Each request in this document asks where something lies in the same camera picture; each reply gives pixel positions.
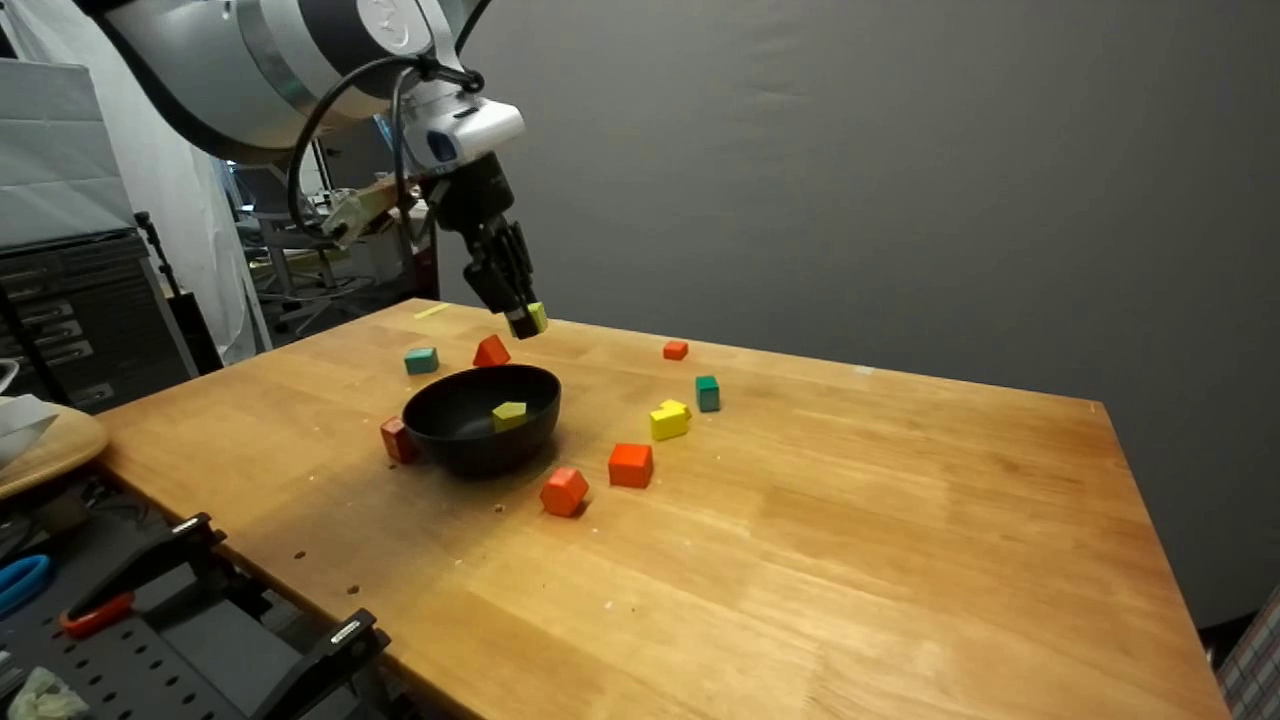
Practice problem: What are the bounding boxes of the black equipment case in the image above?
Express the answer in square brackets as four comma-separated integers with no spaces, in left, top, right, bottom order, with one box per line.
[0,226,204,416]

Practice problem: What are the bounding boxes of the black stand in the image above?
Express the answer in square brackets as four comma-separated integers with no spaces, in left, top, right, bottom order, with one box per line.
[132,209,227,378]

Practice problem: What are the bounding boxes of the grey fabric backdrop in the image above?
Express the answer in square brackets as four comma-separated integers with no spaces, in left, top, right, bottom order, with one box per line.
[437,0,1280,632]

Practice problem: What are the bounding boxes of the blue handled tool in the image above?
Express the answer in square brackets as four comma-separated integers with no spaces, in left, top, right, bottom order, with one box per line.
[0,552,58,620]

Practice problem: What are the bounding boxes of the red triangular wooden prism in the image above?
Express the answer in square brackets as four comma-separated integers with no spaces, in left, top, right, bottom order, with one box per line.
[468,333,515,371]

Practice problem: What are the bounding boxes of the white fabric curtain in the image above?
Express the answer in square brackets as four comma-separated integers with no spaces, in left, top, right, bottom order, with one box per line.
[6,0,277,369]

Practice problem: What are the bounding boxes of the black round bowl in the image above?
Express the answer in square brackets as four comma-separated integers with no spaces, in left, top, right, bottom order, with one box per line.
[399,361,563,480]

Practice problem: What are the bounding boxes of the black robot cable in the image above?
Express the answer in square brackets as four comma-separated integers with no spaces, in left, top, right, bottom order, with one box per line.
[285,49,454,236]

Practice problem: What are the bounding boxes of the tan background desk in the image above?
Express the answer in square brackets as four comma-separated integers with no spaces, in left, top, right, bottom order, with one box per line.
[316,185,439,302]

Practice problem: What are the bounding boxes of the red wooden cube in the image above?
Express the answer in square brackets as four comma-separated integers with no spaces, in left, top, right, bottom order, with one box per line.
[378,416,422,467]

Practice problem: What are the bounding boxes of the white crumpled plastic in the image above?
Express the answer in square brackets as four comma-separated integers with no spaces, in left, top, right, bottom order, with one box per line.
[0,388,69,463]

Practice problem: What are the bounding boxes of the orange wooden cube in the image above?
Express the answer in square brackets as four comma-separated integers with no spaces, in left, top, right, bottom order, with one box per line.
[535,463,593,522]
[606,439,659,493]

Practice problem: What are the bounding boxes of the grey striped fabric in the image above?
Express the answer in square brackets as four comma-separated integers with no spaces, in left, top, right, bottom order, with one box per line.
[1206,583,1280,720]

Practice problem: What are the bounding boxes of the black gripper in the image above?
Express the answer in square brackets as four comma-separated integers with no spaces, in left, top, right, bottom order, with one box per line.
[437,148,550,340]

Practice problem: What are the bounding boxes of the small white plastic part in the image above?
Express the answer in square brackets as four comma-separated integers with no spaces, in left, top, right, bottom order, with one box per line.
[6,662,84,720]

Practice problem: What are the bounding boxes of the round wooden board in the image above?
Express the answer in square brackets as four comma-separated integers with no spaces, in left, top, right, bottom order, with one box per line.
[0,399,116,506]

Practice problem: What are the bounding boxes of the black perforated side table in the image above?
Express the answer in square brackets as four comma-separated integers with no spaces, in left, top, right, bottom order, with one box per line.
[0,470,406,720]

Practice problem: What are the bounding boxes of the dark office chair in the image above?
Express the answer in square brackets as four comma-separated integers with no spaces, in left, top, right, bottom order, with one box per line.
[231,157,406,344]

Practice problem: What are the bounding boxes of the grey storage box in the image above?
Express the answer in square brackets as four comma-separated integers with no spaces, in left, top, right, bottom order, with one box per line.
[0,55,144,256]

